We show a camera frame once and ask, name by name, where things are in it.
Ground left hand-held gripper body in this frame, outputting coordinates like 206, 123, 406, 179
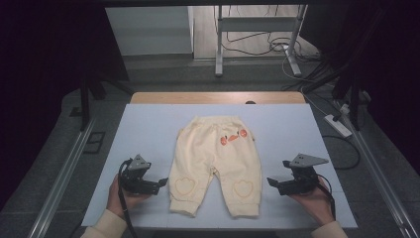
118, 154, 159, 196

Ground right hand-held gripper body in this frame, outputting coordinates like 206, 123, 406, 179
279, 152, 330, 196

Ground cream baby pants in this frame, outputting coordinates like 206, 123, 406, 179
167, 115, 263, 218

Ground person's right hand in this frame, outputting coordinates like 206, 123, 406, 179
288, 177, 335, 228

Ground person's left hand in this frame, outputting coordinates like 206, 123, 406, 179
106, 174, 153, 219

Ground black floor plate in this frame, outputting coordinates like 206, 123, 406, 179
82, 131, 106, 155

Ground white power strip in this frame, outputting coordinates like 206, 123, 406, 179
323, 113, 354, 139

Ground black metal stand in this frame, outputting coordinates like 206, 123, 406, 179
78, 70, 134, 132
302, 58, 372, 132

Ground wooden table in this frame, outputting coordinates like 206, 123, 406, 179
130, 91, 307, 105

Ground dark curtain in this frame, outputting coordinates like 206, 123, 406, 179
299, 0, 420, 178
0, 0, 131, 212

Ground white partition panel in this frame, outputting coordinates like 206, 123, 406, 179
105, 6, 194, 57

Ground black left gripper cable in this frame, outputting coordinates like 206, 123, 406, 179
117, 158, 140, 238

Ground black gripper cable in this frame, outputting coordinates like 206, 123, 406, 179
117, 158, 140, 238
315, 173, 338, 221

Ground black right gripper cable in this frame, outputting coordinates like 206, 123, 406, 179
315, 173, 338, 221

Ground black floor cable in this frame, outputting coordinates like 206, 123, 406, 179
321, 134, 362, 172

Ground aluminium floor rail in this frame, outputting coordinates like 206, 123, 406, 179
340, 108, 420, 238
28, 118, 97, 238

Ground tangle of floor cables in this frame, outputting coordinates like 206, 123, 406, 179
220, 30, 322, 64

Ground white metal desk frame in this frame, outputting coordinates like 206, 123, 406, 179
214, 4, 309, 79

